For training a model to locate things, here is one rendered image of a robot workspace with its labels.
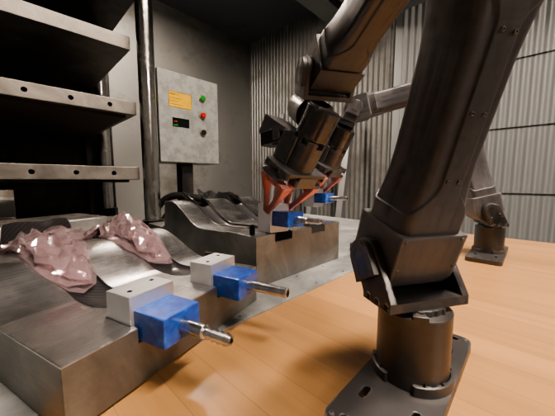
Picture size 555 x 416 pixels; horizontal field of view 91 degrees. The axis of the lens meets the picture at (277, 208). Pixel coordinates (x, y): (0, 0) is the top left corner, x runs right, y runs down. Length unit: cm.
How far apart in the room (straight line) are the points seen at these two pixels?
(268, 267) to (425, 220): 32
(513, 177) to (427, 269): 224
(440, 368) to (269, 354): 16
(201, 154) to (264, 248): 98
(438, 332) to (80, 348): 29
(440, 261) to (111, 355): 29
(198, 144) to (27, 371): 119
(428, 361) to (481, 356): 13
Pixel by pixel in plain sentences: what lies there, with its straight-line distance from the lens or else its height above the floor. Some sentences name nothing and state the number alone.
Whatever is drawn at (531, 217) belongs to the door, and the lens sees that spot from 251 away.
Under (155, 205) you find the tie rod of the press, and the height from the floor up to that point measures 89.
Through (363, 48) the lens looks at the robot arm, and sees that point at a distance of 40.
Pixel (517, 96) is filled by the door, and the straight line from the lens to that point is 256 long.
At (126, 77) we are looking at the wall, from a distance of 323.
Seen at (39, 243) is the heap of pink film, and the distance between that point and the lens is 45.
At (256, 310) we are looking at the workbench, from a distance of 42.
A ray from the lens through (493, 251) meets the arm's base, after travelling 85.
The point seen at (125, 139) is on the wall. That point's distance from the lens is 308.
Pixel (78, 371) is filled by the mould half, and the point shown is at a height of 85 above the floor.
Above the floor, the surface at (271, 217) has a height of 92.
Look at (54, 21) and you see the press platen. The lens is 131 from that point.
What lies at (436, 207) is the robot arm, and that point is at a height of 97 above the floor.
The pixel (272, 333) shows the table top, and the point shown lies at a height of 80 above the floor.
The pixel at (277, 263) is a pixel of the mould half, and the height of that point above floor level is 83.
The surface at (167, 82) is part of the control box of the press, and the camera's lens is 140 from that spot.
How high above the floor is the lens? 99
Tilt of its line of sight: 6 degrees down
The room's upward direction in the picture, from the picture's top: straight up
